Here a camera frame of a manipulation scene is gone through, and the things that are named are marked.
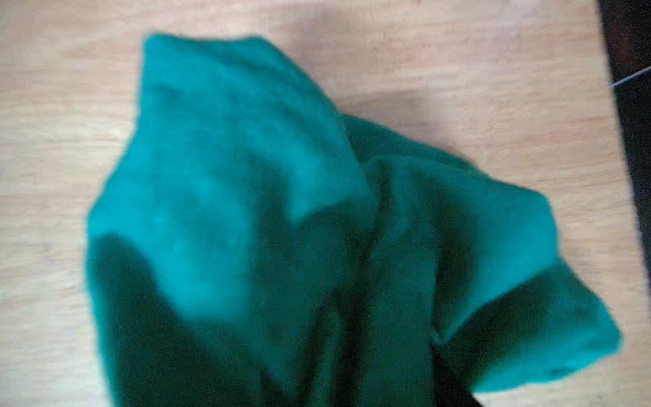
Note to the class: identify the green cloth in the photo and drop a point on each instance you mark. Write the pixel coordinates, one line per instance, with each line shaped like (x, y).
(256, 247)

